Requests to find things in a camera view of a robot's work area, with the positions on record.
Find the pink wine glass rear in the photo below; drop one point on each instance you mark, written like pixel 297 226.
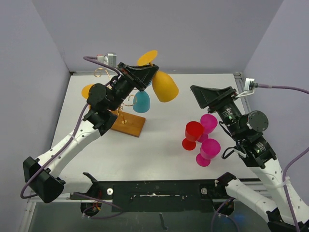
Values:
pixel 209 123

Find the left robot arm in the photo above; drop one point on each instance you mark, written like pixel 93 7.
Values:
pixel 42 174

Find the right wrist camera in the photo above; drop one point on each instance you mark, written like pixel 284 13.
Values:
pixel 249 88

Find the blue wine glass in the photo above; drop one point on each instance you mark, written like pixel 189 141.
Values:
pixel 141 102

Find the yellow wine glass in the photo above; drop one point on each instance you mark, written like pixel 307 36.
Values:
pixel 85 91

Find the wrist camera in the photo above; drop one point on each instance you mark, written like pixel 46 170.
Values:
pixel 109 59
pixel 249 88

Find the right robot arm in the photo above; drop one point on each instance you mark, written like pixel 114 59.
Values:
pixel 284 211

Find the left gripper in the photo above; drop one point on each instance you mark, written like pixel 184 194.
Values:
pixel 138 77

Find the red wine glass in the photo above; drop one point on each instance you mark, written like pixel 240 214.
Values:
pixel 193 131

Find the pink wine glass front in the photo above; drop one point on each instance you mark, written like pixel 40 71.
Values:
pixel 209 149

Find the gold wire glass rack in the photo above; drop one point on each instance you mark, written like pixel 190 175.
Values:
pixel 128 123

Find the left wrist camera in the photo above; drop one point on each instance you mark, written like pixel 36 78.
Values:
pixel 109 59

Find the orange wine glass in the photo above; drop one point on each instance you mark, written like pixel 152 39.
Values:
pixel 163 85

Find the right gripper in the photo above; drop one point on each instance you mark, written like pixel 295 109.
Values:
pixel 214 98

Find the pink wine glass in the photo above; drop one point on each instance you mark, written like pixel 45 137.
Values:
pixel 209 149
pixel 209 123

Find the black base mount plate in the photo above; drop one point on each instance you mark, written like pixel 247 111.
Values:
pixel 157 196

